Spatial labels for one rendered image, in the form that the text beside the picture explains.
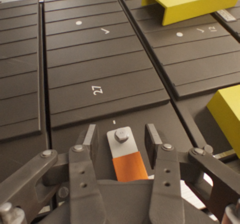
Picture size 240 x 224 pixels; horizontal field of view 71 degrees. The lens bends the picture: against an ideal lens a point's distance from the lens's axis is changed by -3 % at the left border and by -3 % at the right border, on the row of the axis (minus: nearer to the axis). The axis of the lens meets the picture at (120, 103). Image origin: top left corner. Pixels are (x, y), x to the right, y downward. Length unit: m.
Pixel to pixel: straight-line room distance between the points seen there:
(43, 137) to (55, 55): 0.11
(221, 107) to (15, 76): 0.24
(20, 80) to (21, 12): 0.16
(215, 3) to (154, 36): 0.13
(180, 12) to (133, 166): 0.24
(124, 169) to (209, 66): 0.17
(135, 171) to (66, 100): 0.10
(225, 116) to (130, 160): 0.11
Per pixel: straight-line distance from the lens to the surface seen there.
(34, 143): 0.20
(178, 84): 0.22
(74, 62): 0.24
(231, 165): 0.22
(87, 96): 0.20
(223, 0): 0.37
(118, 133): 0.16
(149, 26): 0.30
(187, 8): 0.32
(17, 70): 0.26
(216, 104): 0.21
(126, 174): 0.17
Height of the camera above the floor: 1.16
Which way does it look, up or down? 57 degrees down
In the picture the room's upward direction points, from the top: straight up
